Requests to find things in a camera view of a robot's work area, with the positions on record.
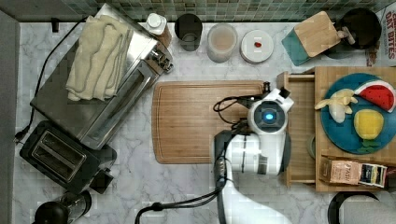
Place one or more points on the toy watermelon slice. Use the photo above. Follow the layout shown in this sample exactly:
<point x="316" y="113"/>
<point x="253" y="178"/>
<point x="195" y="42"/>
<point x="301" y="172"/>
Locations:
<point x="378" y="92"/>

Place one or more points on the white cap bottle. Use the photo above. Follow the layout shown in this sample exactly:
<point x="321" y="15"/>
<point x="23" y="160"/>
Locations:
<point x="157" y="26"/>

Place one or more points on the wooden drawer cabinet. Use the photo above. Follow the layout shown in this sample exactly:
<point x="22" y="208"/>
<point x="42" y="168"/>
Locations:
<point x="325" y="76"/>

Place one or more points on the green ceramic bowl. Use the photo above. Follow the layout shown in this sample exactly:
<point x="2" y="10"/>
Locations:
<point x="311" y="146"/>

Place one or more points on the wooden cutting board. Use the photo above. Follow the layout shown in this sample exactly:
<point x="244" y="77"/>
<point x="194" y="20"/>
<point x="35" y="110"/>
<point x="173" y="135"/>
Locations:
<point x="183" y="122"/>

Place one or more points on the grey round appliance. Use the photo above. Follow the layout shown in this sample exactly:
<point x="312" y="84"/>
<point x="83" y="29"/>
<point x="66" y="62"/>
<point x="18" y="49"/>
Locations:
<point x="362" y="207"/>

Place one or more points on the dark glass cup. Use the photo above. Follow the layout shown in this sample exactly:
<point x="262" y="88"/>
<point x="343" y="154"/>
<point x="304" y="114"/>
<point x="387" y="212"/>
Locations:
<point x="188" y="29"/>

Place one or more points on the black two-slot toaster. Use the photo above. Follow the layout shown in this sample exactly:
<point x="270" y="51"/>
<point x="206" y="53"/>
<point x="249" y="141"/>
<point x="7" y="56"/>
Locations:
<point x="66" y="161"/>

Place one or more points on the toy banana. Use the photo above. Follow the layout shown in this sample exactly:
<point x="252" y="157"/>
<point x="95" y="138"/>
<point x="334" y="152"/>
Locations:
<point x="338" y="104"/>

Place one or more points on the clear plastic jar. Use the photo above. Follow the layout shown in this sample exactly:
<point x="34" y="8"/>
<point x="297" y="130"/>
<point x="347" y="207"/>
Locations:
<point x="221" y="41"/>

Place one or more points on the dark tea bag packets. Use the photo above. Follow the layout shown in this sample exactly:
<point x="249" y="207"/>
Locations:
<point x="373" y="175"/>

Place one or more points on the stainless toaster oven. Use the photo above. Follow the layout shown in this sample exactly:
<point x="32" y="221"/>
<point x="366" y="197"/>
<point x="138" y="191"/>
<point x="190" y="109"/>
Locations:
<point x="93" y="122"/>

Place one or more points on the blue round plate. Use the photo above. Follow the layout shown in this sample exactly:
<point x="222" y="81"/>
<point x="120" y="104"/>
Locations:
<point x="343" y="134"/>

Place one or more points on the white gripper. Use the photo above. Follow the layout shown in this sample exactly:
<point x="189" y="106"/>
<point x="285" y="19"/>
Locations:
<point x="280" y="96"/>

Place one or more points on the wooden drawer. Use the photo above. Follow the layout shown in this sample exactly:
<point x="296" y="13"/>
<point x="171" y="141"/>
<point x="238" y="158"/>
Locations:
<point x="301" y="127"/>

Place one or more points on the beige folded towel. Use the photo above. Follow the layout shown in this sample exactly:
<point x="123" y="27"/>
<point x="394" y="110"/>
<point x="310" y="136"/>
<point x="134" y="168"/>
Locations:
<point x="99" y="64"/>

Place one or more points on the brown tea box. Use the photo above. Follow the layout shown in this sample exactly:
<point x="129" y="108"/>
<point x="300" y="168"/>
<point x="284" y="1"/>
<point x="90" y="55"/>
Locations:
<point x="340" y="172"/>

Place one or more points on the black round pot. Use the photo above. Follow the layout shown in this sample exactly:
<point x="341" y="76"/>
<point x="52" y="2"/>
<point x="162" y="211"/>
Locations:
<point x="364" y="27"/>

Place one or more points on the oat bites cereal box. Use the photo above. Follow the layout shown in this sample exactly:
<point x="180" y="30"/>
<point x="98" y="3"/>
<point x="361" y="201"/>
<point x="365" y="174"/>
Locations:
<point x="383" y="53"/>

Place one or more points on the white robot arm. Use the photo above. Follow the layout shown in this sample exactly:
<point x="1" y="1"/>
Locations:
<point x="264" y="150"/>

